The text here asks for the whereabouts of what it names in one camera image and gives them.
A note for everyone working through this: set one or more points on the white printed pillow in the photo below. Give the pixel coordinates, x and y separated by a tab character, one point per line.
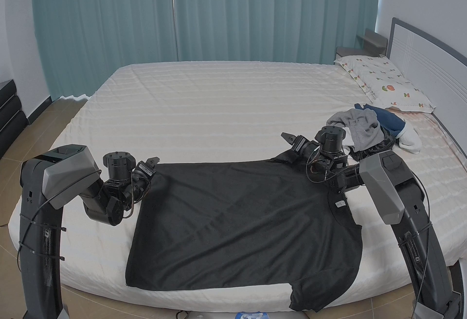
386	80

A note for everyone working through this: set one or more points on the black chest of drawers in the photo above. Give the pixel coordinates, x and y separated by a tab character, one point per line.
9	109

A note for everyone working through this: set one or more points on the pile of clothes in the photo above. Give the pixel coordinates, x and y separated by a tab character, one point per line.
361	128

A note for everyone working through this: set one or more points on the bed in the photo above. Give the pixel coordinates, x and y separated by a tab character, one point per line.
219	109

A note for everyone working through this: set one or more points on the black T-shirt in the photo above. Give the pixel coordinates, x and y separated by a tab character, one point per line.
237	219

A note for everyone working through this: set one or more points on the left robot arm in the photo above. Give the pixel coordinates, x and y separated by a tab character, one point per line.
36	201

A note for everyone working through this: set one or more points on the grey bedside table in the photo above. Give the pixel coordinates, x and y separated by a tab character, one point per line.
372	41

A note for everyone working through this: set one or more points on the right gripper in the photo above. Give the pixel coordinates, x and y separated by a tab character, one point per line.
307	147

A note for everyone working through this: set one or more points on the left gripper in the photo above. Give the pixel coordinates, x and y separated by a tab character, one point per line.
145	173

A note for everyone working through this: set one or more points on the blue-green curtain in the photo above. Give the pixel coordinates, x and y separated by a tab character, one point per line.
109	18
273	0

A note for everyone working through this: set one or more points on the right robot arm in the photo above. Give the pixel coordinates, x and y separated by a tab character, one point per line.
386	182

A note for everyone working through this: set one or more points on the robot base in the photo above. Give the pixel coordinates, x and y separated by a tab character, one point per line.
251	315

